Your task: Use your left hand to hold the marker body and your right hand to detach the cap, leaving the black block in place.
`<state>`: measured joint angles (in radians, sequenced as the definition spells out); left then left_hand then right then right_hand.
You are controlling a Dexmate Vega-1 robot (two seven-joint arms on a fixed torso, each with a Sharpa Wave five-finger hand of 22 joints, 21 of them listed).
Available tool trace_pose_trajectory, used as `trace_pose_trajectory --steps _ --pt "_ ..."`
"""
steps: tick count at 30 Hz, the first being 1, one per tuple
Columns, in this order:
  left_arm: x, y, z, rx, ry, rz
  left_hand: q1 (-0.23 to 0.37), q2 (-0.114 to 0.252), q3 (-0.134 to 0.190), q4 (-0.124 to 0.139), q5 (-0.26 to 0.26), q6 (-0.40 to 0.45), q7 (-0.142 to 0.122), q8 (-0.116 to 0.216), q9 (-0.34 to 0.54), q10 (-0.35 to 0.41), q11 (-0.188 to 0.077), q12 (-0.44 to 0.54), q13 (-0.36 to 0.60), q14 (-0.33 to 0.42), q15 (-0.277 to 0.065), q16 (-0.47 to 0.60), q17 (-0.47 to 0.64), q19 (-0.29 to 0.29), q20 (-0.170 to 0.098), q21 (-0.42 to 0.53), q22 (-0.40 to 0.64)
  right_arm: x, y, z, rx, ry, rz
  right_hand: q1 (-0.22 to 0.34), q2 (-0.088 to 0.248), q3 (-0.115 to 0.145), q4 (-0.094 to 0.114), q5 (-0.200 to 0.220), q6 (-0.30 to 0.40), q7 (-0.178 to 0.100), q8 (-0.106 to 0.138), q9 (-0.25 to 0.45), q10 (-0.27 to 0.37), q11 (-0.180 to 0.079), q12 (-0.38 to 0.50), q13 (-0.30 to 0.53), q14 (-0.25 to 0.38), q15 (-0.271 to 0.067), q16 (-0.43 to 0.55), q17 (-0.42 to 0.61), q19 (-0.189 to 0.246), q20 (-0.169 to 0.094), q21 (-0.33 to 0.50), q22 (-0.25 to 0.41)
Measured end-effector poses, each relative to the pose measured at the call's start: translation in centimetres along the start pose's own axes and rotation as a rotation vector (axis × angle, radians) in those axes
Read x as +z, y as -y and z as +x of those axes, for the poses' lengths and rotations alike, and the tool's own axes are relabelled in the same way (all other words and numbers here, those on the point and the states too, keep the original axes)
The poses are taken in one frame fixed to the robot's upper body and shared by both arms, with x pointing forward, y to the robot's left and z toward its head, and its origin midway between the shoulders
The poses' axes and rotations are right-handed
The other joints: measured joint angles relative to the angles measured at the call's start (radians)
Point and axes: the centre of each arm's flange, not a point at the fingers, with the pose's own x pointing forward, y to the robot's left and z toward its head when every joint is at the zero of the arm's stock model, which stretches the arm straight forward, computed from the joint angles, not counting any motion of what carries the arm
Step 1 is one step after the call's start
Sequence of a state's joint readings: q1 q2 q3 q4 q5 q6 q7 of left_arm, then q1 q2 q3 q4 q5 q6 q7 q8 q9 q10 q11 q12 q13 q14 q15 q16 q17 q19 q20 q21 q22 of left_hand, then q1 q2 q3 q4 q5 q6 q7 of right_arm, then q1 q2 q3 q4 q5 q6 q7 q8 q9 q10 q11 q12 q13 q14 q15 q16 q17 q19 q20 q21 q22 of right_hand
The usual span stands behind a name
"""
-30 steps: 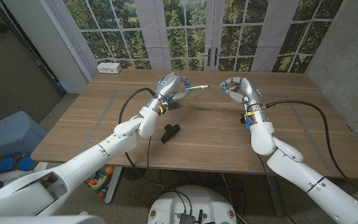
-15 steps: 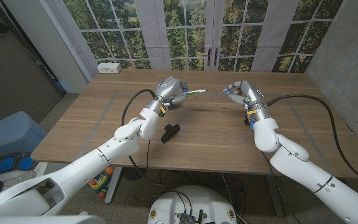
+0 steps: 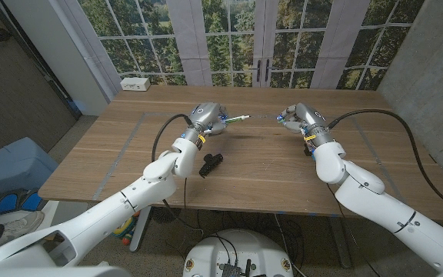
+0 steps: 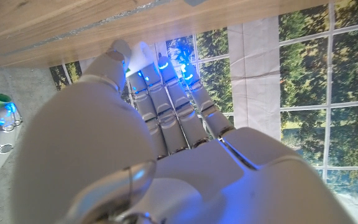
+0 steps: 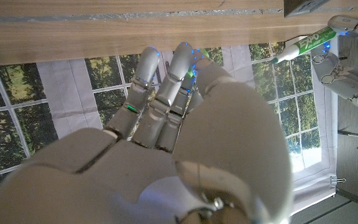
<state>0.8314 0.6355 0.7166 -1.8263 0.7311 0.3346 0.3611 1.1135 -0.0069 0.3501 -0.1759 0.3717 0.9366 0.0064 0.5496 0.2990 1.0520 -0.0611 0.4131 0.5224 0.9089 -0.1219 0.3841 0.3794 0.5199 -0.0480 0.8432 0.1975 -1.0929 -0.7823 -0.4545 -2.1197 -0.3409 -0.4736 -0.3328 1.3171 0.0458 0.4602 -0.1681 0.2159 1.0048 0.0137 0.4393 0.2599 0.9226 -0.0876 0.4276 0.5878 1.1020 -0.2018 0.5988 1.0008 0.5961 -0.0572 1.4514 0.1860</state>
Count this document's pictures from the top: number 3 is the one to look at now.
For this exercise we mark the black ridged plastic part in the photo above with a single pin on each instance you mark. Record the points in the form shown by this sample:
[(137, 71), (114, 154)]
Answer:
[(210, 165)]

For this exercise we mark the white robot torso base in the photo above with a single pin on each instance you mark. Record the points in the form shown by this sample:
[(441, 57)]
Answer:
[(240, 250)]

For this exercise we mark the basket of colourful toys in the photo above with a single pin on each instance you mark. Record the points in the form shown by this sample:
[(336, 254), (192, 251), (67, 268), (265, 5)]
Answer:
[(126, 231)]

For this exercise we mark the printed window forest backdrop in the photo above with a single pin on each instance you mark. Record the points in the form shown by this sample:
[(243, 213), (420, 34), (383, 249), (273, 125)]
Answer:
[(221, 46)]

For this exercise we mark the white green marker body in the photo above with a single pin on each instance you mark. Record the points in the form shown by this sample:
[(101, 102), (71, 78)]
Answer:
[(238, 118)]

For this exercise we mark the blue plastic bin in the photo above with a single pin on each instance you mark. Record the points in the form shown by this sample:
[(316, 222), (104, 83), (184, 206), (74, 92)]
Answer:
[(14, 161)]

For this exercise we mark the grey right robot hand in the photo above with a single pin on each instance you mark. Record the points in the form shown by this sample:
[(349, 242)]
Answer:
[(308, 117)]

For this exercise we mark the grey table leg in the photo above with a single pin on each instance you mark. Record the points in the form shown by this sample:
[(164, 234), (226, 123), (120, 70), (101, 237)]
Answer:
[(340, 242), (140, 234)]

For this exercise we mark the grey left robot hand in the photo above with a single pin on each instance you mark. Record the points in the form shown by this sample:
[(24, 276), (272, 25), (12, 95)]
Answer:
[(206, 117)]

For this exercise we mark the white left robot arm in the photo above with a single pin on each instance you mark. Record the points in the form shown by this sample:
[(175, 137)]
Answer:
[(102, 219)]

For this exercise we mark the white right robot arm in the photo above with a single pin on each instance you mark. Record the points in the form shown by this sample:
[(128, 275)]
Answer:
[(390, 213)]

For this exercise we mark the black round floor base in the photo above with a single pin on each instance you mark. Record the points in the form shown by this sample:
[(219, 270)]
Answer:
[(165, 214)]

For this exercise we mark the white power outlet box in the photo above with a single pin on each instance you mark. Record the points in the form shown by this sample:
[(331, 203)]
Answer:
[(135, 84)]

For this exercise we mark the grey sneaker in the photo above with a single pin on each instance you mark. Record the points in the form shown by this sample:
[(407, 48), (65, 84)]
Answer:
[(14, 231)]

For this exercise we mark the blue foot pedal unit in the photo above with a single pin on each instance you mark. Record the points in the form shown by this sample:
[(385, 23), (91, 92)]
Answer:
[(8, 203)]

